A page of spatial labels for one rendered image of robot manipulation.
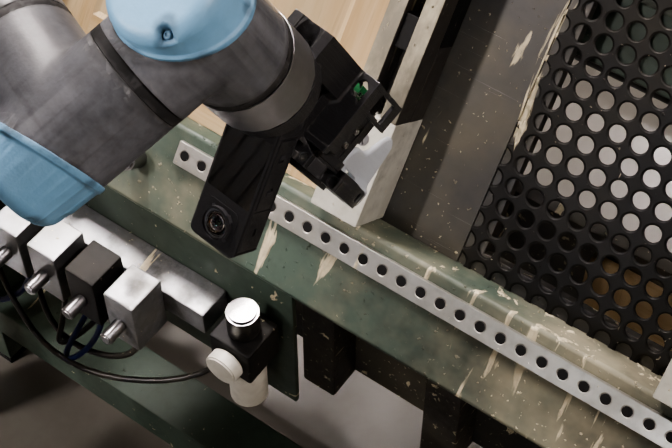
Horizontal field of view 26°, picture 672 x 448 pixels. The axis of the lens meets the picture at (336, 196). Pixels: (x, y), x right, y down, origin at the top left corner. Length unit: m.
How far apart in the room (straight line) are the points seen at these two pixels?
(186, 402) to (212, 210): 1.35
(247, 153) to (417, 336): 0.67
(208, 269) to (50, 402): 0.87
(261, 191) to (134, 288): 0.79
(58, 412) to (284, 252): 0.99
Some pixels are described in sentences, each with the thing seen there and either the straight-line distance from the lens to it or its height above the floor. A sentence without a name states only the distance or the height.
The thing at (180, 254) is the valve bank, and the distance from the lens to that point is 1.79.
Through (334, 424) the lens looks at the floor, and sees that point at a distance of 2.52.
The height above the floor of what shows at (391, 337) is 0.83.
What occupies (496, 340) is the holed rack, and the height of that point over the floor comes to 0.89.
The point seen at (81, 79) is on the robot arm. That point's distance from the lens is 0.85.
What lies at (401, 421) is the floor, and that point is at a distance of 2.52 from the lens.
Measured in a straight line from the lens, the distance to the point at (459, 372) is 1.60.
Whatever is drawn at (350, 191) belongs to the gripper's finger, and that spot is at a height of 1.39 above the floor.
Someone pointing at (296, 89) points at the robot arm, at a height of 1.53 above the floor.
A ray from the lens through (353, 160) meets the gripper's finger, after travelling 1.06.
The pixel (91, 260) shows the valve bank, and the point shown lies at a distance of 1.79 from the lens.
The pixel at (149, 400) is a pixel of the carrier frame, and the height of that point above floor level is 0.18.
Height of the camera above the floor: 2.20
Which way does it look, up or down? 52 degrees down
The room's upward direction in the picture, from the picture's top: straight up
